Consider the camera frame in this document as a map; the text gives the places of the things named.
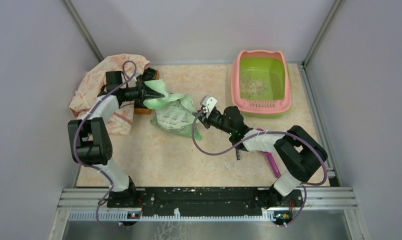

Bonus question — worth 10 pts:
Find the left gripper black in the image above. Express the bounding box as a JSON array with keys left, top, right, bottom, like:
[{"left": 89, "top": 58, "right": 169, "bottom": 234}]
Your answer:
[{"left": 120, "top": 78, "right": 165, "bottom": 106}]

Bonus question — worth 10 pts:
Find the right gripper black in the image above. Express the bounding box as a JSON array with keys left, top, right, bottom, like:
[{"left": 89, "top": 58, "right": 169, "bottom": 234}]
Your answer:
[{"left": 192, "top": 109, "right": 233, "bottom": 136}]

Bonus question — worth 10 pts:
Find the green cat litter bag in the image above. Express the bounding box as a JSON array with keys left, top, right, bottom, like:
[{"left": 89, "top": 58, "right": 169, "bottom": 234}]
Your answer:
[{"left": 143, "top": 79, "right": 202, "bottom": 141}]

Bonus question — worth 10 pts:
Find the magenta plastic litter scoop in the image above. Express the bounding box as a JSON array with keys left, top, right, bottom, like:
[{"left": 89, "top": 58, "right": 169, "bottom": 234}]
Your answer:
[{"left": 257, "top": 128, "right": 282, "bottom": 179}]

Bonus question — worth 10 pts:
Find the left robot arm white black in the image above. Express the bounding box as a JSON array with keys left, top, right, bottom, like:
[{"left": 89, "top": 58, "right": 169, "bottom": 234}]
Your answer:
[{"left": 68, "top": 68, "right": 164, "bottom": 207}]

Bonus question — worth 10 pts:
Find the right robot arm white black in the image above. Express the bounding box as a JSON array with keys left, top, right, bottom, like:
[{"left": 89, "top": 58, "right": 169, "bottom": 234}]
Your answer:
[{"left": 195, "top": 106, "right": 327, "bottom": 206}]

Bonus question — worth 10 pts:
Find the pink and green litter box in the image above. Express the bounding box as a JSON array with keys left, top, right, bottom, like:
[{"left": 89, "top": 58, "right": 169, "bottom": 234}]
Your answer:
[{"left": 231, "top": 49, "right": 292, "bottom": 118}]

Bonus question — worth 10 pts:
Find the dark patterned rolled fabric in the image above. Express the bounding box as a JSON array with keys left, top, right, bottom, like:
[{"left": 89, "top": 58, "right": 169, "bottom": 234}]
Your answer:
[{"left": 142, "top": 67, "right": 159, "bottom": 82}]

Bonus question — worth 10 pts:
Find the pink patterned crumpled cloth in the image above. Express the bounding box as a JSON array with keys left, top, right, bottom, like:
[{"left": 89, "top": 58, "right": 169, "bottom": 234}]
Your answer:
[{"left": 70, "top": 53, "right": 150, "bottom": 135}]

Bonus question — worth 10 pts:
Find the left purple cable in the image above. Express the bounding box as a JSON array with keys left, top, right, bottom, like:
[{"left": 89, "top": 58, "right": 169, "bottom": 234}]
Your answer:
[{"left": 72, "top": 60, "right": 138, "bottom": 232}]

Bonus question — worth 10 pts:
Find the purple cable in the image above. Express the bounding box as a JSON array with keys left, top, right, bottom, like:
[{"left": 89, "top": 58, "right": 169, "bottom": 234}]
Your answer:
[
  {"left": 191, "top": 109, "right": 329, "bottom": 229},
  {"left": 72, "top": 60, "right": 138, "bottom": 232}
]

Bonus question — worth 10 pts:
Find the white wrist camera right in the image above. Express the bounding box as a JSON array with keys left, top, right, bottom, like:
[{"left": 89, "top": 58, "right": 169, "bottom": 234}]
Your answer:
[{"left": 201, "top": 95, "right": 217, "bottom": 118}]

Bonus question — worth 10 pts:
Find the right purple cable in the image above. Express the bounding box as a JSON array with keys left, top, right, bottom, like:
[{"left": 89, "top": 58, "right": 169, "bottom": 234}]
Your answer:
[{"left": 191, "top": 109, "right": 329, "bottom": 229}]

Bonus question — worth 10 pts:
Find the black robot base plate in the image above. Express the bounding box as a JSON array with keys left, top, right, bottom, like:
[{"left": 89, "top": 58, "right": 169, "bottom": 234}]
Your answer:
[{"left": 106, "top": 187, "right": 303, "bottom": 217}]

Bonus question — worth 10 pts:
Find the white slotted cable duct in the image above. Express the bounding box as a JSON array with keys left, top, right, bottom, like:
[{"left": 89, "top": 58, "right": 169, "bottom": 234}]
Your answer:
[{"left": 68, "top": 210, "right": 276, "bottom": 222}]

